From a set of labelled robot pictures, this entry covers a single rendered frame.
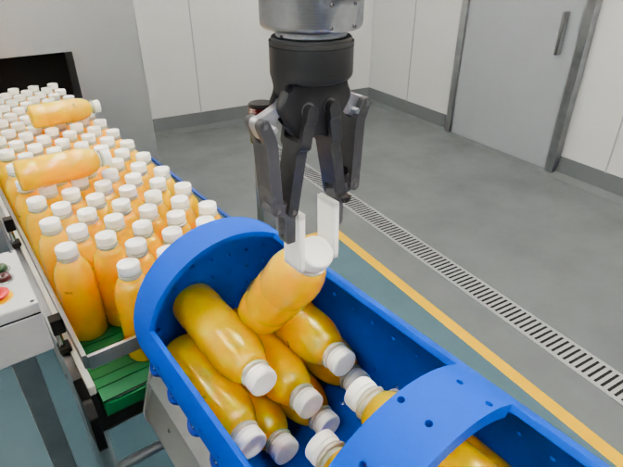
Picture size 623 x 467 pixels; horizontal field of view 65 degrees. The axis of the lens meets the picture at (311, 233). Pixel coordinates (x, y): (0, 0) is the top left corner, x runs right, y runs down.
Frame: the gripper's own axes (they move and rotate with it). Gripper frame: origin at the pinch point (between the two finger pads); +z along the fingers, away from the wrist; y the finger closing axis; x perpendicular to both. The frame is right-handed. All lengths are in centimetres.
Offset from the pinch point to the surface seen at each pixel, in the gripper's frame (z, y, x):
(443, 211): 134, 230, 148
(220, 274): 18.3, -0.5, 23.2
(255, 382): 19.5, -7.3, 1.9
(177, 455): 46, -14, 18
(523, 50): 47, 360, 189
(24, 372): 41, -30, 47
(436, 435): 8.6, -3.1, -21.3
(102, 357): 35, -19, 36
